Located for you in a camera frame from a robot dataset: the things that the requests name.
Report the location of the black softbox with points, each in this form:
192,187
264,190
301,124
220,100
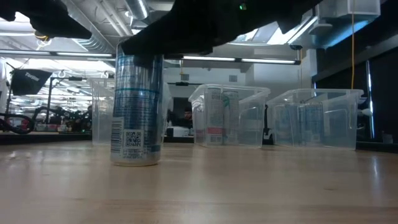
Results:
29,81

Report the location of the blue silver soda can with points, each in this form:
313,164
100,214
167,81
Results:
313,124
136,109

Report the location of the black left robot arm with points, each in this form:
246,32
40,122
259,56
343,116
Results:
6,9

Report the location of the grey ceiling unit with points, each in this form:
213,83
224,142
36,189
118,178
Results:
348,7

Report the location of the silver ceiling duct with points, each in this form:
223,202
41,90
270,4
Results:
138,7

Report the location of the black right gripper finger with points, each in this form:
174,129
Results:
168,42

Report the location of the white red-print soda can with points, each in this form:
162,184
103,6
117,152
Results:
231,118
214,112

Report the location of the person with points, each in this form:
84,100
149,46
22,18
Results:
187,116

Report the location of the long ceiling light bar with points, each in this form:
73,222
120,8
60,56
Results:
208,58

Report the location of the clear plastic bin white label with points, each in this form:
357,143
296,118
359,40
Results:
255,124

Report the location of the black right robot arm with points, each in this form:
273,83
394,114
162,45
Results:
280,12

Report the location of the black background rig frame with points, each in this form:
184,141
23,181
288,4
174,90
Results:
182,83

